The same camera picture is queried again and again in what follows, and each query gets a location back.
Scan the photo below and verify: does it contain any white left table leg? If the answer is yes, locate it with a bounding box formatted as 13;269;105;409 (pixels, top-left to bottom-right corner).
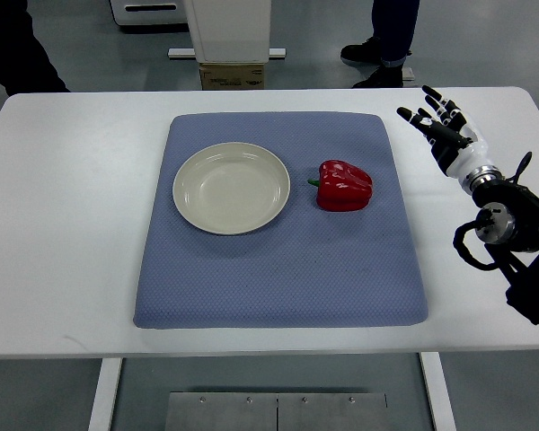
87;358;122;431

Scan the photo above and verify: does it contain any white appliance base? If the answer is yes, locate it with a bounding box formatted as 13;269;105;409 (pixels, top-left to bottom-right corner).
109;0;187;27

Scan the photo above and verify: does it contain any metal floor plate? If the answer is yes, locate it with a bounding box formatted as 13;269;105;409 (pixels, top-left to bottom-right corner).
165;391;392;430

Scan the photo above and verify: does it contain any person in black clothing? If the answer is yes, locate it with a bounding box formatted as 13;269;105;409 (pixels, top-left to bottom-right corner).
0;1;68;96

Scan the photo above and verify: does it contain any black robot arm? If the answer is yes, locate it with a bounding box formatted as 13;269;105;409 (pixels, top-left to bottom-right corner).
453;154;539;325

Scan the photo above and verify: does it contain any person in dark jeans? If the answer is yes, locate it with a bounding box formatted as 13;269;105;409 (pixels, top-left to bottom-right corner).
340;0;420;89

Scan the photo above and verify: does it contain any red bell pepper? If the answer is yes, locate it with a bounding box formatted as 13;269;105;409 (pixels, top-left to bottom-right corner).
307;160;373;212

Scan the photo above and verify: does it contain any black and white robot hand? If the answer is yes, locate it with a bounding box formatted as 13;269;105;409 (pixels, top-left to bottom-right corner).
396;85;492;181

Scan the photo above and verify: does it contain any cardboard box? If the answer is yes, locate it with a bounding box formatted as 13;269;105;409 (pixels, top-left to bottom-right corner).
199;64;265;91

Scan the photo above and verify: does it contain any white right table leg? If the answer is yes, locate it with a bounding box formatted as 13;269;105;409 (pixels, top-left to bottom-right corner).
419;352;456;431

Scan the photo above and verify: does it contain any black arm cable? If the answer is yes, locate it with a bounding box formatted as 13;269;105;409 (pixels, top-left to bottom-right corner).
511;151;534;183

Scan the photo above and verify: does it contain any white table leg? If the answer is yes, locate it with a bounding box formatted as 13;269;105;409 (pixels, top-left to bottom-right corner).
419;352;456;431
87;358;122;431

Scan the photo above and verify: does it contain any blue textured mat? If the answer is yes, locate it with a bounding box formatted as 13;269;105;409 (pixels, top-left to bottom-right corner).
134;112;428;329

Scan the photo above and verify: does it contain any white machine column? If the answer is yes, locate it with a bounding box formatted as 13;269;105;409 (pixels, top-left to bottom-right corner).
168;0;287;64

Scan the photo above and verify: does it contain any cream round plate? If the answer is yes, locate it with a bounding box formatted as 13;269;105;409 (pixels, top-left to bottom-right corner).
172;142;291;235

